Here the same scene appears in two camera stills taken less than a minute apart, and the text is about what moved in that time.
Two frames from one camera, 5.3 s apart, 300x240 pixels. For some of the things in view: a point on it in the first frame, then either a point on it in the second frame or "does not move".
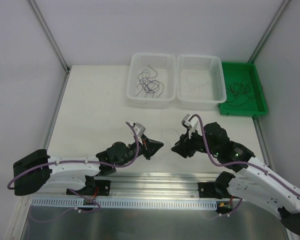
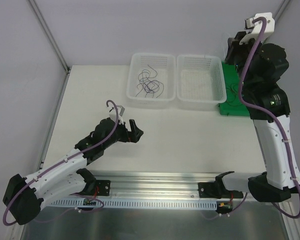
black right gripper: x=189 y=143 -> x=233 y=50
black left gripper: x=146 y=147 -> x=129 y=133
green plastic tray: x=245 y=95 does not move
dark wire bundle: x=148 y=83 -> x=153 y=77
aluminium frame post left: x=50 y=37 does not move
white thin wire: x=166 y=130 -> x=222 y=42
